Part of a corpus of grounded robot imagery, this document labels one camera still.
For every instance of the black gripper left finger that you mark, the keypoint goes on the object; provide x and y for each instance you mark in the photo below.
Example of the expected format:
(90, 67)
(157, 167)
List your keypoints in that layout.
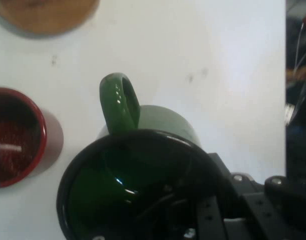
(210, 220)

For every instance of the red enamel mug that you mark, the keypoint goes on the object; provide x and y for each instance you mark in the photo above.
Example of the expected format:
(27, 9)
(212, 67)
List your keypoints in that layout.
(17, 150)

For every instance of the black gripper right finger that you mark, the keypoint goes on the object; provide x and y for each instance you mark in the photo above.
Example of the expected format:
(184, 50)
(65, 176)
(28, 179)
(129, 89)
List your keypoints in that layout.
(258, 212)

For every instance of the green enamel mug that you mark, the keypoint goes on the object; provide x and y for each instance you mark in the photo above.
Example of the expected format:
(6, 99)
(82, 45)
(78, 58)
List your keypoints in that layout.
(117, 105)

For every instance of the brown wooden mug tree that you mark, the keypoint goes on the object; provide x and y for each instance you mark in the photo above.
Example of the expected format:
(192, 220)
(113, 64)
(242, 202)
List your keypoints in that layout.
(42, 15)

